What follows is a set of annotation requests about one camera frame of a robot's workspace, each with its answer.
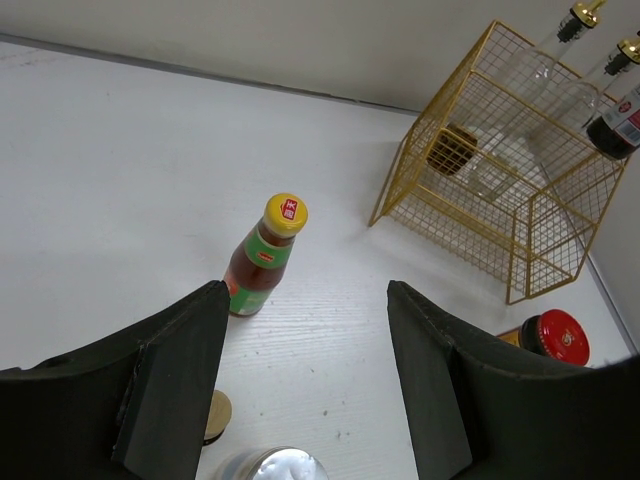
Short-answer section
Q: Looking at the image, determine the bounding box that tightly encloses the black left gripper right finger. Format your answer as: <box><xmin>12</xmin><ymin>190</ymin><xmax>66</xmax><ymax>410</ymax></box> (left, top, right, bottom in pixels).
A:
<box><xmin>387</xmin><ymin>281</ymin><xmax>639</xmax><ymax>479</ymax></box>

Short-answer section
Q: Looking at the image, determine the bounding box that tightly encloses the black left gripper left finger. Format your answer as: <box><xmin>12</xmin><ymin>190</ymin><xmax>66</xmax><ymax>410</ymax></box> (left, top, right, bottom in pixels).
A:
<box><xmin>1</xmin><ymin>281</ymin><xmax>230</xmax><ymax>479</ymax></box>

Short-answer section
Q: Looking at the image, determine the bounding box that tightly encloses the red lid sauce jar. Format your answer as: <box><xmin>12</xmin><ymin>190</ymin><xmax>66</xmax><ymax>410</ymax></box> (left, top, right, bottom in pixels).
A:
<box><xmin>498</xmin><ymin>309</ymin><xmax>590</xmax><ymax>366</ymax></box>

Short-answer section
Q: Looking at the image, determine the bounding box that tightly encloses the silver lid spice jar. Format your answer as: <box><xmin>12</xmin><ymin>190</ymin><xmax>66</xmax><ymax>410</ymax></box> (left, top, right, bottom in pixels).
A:
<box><xmin>213</xmin><ymin>446</ymin><xmax>329</xmax><ymax>480</ymax></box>

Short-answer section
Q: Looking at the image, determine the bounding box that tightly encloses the yellow cap sauce bottle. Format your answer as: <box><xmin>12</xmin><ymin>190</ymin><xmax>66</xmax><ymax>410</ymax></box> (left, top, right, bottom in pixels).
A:
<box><xmin>224</xmin><ymin>193</ymin><xmax>309</xmax><ymax>317</ymax></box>

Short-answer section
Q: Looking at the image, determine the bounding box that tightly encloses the clear glass oil bottle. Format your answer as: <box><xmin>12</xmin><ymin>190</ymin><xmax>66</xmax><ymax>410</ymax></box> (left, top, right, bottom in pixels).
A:
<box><xmin>469</xmin><ymin>36</ymin><xmax>639</xmax><ymax>201</ymax></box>

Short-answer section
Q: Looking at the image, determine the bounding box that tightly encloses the black cap vinegar bottle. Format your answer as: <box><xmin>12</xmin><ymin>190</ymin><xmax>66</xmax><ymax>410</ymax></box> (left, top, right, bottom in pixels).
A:
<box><xmin>586</xmin><ymin>86</ymin><xmax>640</xmax><ymax>160</ymax></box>

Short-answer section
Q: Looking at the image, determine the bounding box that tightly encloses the dark liquid oil bottle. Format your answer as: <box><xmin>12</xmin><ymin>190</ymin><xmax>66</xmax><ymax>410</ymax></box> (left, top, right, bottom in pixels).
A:
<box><xmin>427</xmin><ymin>1</ymin><xmax>605</xmax><ymax>176</ymax></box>

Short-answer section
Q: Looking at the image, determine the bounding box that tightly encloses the small brown bottle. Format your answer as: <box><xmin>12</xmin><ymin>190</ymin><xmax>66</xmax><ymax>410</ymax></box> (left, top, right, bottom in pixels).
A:
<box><xmin>203</xmin><ymin>390</ymin><xmax>232</xmax><ymax>446</ymax></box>

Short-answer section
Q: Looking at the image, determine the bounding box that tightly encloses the gold wire basket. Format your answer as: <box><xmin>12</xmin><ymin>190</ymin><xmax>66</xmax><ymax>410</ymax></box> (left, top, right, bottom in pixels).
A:
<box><xmin>372</xmin><ymin>21</ymin><xmax>627</xmax><ymax>305</ymax></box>

